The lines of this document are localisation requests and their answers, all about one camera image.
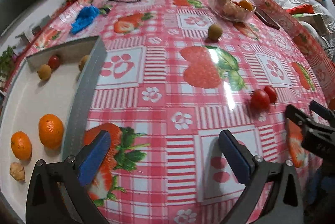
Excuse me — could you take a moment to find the black smartphone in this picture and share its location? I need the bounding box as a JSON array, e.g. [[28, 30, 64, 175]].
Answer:
[[254, 7, 280, 30]]

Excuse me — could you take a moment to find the green potted plant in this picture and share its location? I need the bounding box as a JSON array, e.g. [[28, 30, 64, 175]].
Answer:
[[0, 46, 15, 83]]

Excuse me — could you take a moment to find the red cherry tomato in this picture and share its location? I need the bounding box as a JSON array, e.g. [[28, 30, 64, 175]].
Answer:
[[263, 85, 278, 103], [250, 89, 270, 111], [48, 55, 61, 70]]

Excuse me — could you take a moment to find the blue crumpled glove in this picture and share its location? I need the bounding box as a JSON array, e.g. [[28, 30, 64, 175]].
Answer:
[[70, 6, 100, 35]]

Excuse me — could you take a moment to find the red strawberry tablecloth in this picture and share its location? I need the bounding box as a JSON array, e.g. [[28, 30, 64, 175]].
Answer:
[[31, 0, 334, 223]]

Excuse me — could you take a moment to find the white tray box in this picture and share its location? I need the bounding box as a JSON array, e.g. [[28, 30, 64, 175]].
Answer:
[[0, 35, 107, 223]]

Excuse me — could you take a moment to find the orange mandarin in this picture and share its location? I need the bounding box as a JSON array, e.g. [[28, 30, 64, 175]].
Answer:
[[39, 114, 64, 150], [11, 131, 32, 161]]

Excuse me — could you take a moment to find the glass fruit bowl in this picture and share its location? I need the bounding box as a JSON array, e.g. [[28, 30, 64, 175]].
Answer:
[[208, 0, 256, 22]]

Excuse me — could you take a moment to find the brown kiwi fruit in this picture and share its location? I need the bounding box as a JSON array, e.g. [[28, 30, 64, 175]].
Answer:
[[78, 55, 89, 71], [208, 24, 223, 40], [37, 64, 52, 81]]

